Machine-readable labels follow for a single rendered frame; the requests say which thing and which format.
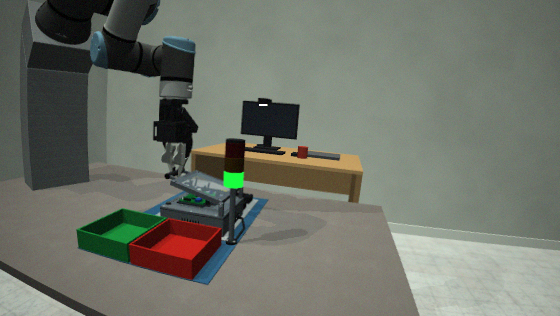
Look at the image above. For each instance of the green circuit board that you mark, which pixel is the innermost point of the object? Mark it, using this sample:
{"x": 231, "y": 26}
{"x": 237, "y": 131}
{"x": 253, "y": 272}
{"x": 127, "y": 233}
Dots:
{"x": 193, "y": 199}

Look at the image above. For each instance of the green bin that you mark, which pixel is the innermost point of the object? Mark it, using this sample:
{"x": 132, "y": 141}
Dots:
{"x": 122, "y": 225}

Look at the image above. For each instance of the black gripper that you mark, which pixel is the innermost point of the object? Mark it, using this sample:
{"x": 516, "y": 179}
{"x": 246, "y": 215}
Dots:
{"x": 170, "y": 133}

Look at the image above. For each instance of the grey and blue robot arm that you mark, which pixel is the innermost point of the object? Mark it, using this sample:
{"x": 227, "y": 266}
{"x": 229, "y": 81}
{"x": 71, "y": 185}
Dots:
{"x": 116, "y": 46}

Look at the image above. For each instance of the red open-top bin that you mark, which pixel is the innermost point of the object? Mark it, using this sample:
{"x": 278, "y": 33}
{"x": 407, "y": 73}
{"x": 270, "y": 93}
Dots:
{"x": 176, "y": 238}

